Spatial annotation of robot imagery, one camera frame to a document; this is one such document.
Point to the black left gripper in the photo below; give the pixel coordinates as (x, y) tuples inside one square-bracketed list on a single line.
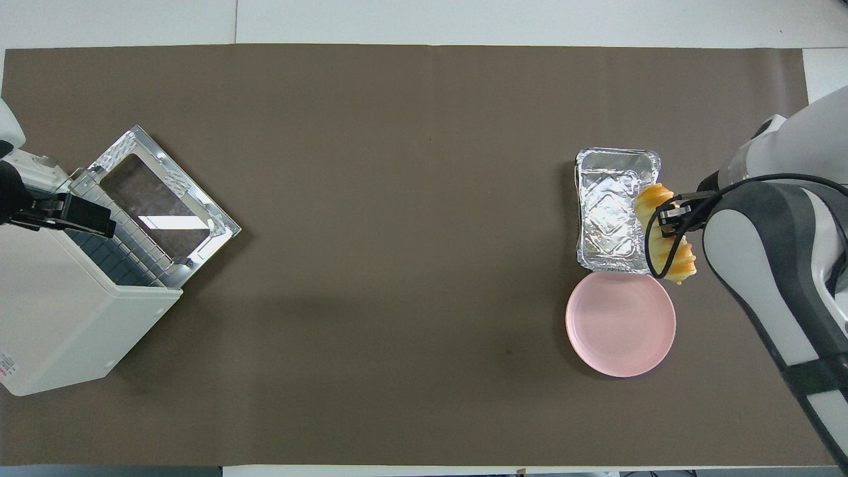
[(13, 195)]

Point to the brown table mat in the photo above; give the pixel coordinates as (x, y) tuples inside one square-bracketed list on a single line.
[(364, 199)]

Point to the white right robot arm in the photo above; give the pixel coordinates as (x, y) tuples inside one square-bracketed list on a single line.
[(768, 252)]

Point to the aluminium foil tray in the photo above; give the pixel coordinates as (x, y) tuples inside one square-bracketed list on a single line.
[(609, 212)]

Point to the sliced golden bread loaf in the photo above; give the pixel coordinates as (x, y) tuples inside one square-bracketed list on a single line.
[(686, 263)]

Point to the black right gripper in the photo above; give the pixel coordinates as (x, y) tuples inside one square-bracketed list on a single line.
[(699, 211)]

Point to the glass oven door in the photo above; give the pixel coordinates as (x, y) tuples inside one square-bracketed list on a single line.
[(165, 199)]

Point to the pink round plate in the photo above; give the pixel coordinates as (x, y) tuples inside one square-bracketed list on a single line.
[(619, 324)]

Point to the cream toaster oven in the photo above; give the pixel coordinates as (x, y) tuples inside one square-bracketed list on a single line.
[(59, 318)]

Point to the metal oven rack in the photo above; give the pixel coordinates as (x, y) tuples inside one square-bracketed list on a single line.
[(136, 258)]

